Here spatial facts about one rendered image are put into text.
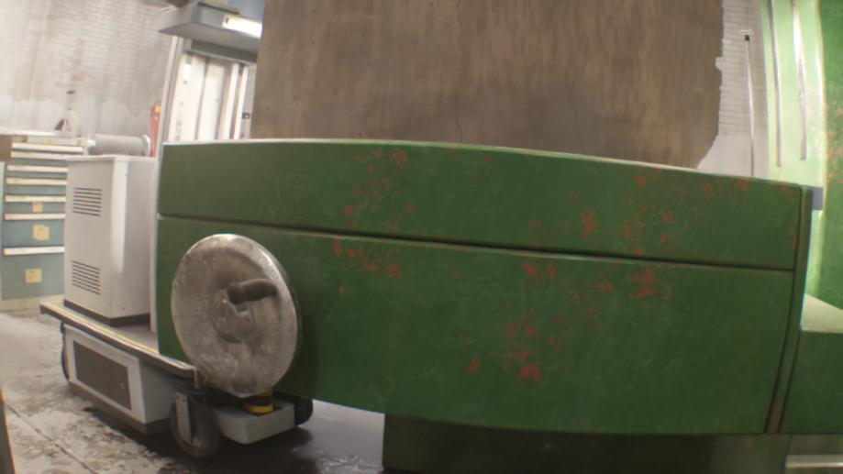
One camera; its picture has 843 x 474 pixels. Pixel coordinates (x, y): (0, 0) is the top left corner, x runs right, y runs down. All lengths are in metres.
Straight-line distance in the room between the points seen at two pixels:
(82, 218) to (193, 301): 1.28
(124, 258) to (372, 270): 1.28
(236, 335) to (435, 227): 0.27
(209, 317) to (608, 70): 0.82
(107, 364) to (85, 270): 0.34
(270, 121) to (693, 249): 0.77
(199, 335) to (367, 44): 0.59
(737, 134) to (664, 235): 6.74
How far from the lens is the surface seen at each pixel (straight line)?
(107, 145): 7.64
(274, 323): 0.77
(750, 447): 1.82
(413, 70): 1.17
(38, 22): 8.82
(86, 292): 2.08
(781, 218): 0.78
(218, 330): 0.83
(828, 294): 1.88
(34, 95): 8.55
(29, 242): 3.70
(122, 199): 1.95
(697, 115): 1.33
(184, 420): 1.77
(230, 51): 2.01
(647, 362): 0.77
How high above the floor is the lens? 0.77
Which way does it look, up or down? 3 degrees down
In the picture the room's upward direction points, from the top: 4 degrees clockwise
